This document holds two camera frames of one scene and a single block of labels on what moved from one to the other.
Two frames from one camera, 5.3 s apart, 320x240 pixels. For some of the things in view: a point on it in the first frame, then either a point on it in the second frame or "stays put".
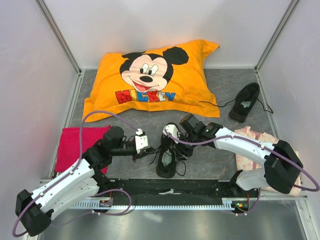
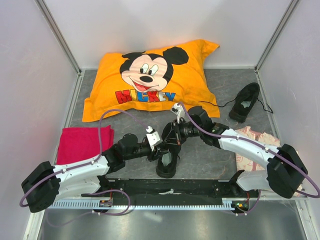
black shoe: (166, 165) stays put
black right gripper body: (184, 149) -> (187, 130)
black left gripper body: (139, 154) -> (152, 154)
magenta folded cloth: (69, 147) stays put
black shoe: (245, 99) stays put
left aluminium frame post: (51, 22) stays put
